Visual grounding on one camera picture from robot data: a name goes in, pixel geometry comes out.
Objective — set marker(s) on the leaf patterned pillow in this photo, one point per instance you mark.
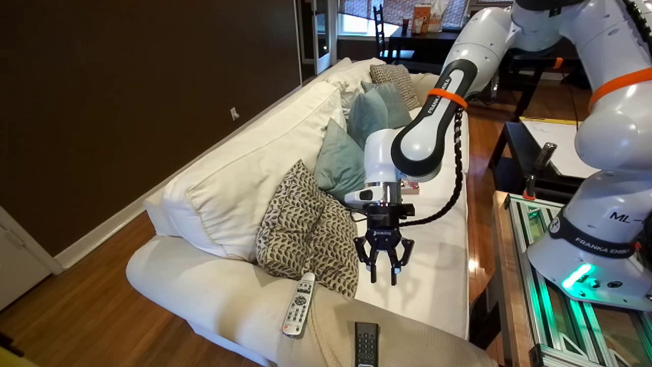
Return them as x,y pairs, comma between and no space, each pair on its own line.
297,231

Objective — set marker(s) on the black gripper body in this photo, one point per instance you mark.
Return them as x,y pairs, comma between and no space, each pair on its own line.
386,237

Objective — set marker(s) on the orange box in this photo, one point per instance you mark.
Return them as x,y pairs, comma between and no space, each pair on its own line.
420,19

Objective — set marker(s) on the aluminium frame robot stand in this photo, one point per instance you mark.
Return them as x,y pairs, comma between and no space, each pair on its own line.
543,327

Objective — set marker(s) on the large teal pillow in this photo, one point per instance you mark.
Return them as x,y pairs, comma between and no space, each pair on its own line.
338,165

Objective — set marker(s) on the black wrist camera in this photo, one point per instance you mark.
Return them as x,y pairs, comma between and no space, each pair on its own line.
389,211

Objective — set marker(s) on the dark dining chair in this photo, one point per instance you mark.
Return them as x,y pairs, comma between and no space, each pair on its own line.
389,41

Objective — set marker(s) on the small teal pillow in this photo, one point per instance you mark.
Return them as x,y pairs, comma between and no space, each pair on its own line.
398,104

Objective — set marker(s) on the black low table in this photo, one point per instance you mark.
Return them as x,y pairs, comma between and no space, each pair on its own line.
516,159

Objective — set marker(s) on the beige pillow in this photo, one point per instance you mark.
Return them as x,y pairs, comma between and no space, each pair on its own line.
400,79

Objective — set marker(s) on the white floor mat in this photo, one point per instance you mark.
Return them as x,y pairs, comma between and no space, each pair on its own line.
556,139

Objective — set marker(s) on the white sofa back cushion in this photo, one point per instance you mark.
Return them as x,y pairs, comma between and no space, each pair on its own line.
250,176

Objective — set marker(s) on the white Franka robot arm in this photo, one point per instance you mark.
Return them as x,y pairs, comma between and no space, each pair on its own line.
612,135

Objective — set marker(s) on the white remote control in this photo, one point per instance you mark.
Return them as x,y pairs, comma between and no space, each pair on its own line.
297,306

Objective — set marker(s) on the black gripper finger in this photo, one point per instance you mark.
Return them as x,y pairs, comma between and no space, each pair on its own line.
362,258
403,258

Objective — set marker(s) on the black remote control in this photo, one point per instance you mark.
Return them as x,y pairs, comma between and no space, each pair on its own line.
365,345

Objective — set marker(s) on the white sofa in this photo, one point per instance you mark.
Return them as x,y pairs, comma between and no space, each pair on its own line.
203,292

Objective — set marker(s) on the white wall outlet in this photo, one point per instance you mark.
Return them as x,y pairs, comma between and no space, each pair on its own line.
234,115

